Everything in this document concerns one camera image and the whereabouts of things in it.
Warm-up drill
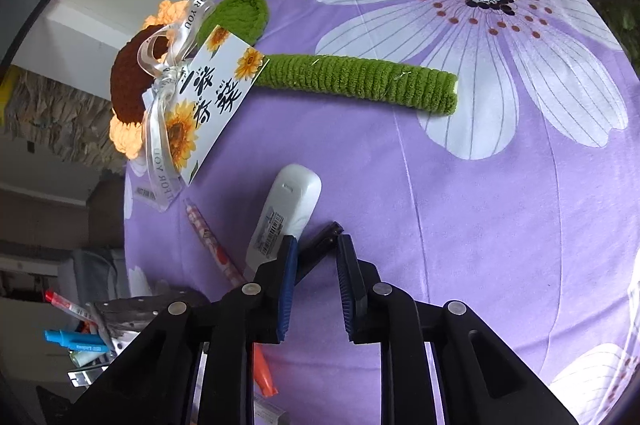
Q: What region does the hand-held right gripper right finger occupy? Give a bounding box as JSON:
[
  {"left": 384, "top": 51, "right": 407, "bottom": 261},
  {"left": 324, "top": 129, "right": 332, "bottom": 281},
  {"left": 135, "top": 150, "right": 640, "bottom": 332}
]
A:
[{"left": 335, "top": 232, "right": 581, "bottom": 425}]

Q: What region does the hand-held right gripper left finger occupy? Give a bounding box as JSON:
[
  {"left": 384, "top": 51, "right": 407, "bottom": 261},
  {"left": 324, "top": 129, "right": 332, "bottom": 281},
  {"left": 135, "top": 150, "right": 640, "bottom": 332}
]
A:
[{"left": 72, "top": 234, "right": 301, "bottom": 425}]

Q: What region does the black pen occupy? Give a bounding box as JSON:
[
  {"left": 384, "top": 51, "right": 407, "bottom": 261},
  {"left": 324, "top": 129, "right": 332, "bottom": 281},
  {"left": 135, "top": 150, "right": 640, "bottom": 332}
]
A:
[{"left": 295, "top": 221, "right": 345, "bottom": 286}]

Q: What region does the white spotted pen holder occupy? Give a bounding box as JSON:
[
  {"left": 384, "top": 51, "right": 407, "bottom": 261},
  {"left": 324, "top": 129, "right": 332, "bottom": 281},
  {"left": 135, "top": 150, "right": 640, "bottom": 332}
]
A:
[{"left": 92, "top": 287, "right": 211, "bottom": 368}]

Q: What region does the blue pen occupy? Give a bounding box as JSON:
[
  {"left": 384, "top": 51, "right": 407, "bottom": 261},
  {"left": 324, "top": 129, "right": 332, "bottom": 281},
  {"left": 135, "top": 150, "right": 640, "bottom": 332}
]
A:
[{"left": 44, "top": 329, "right": 112, "bottom": 354}]

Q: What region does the red pen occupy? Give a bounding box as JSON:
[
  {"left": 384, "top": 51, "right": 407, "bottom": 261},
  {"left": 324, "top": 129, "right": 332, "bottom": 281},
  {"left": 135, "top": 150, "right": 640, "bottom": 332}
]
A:
[{"left": 44, "top": 289, "right": 103, "bottom": 323}]

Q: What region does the white correction tape dispenser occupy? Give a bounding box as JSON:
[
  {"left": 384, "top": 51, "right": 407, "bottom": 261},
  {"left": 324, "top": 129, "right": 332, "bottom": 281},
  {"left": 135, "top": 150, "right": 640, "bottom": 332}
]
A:
[{"left": 243, "top": 164, "right": 323, "bottom": 278}]

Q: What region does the pink patterned orange pen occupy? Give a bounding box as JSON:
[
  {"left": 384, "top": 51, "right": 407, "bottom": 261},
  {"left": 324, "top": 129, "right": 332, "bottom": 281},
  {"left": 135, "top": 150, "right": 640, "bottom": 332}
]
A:
[{"left": 184, "top": 199, "right": 280, "bottom": 398}]

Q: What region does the purple floral tablecloth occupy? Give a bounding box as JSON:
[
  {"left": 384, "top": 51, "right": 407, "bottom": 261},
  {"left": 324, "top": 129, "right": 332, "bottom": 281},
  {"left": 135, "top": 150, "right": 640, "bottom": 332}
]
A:
[{"left": 122, "top": 0, "right": 640, "bottom": 425}]

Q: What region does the white sunflower gift tag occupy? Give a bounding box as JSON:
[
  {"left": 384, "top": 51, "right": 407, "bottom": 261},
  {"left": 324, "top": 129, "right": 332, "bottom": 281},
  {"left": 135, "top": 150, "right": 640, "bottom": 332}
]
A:
[{"left": 177, "top": 24, "right": 271, "bottom": 186}]

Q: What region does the crochet sunflower with green stem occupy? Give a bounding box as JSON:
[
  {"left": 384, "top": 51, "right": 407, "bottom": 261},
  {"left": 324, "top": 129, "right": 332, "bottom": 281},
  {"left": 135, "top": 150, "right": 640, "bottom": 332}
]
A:
[{"left": 109, "top": 0, "right": 459, "bottom": 212}]

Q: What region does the tall pile of papers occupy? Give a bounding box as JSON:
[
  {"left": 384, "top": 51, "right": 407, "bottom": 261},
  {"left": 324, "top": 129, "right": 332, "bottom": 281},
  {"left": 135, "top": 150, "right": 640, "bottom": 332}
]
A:
[{"left": 5, "top": 70, "right": 126, "bottom": 172}]

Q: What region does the yellow plush toy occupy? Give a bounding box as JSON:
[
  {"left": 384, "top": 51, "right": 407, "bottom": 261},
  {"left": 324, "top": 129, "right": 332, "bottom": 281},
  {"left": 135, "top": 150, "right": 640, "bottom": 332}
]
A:
[{"left": 0, "top": 72, "right": 16, "bottom": 126}]

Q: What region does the green potted plant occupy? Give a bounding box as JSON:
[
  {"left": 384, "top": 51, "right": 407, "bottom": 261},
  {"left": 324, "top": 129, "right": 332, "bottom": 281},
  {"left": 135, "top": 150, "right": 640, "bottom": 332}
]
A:
[{"left": 597, "top": 0, "right": 640, "bottom": 71}]

